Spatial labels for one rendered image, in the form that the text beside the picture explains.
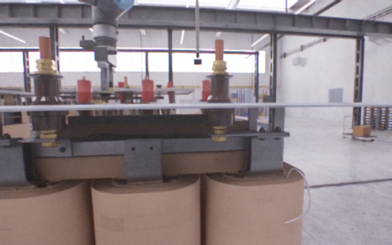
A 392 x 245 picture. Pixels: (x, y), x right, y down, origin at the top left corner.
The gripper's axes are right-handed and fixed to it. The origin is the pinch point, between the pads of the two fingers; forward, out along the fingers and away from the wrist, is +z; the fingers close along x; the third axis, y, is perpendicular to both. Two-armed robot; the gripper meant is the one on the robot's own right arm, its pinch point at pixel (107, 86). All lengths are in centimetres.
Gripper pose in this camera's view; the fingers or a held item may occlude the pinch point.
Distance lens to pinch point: 84.3
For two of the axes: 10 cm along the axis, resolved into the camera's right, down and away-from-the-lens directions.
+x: -1.2, -0.9, 9.9
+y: 9.9, -0.2, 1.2
